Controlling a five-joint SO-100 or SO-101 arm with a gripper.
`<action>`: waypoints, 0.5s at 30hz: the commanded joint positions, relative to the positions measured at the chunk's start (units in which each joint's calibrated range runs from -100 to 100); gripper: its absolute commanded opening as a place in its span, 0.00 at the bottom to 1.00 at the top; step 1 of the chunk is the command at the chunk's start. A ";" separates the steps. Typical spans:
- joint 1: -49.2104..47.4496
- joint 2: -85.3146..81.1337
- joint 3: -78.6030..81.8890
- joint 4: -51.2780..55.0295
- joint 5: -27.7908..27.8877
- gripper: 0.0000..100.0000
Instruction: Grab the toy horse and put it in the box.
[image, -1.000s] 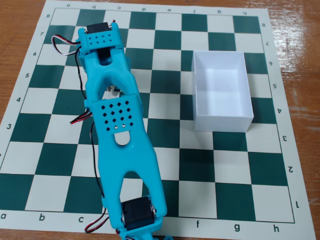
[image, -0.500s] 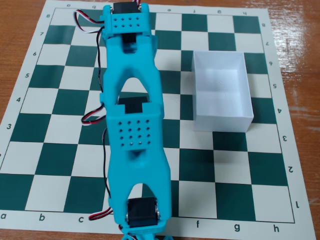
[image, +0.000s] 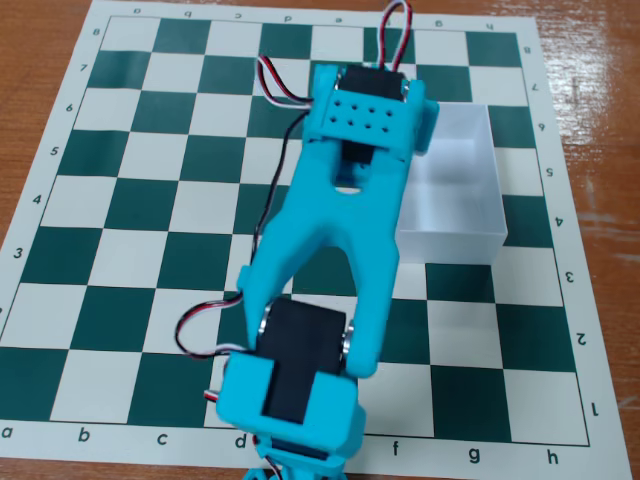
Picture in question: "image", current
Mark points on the white rectangular box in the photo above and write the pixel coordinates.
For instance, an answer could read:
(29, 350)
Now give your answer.
(455, 200)

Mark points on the cyan robot arm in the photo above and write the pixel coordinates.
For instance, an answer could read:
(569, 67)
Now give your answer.
(330, 235)

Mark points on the green and cream chessboard mat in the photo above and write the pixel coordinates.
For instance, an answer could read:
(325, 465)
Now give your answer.
(150, 210)

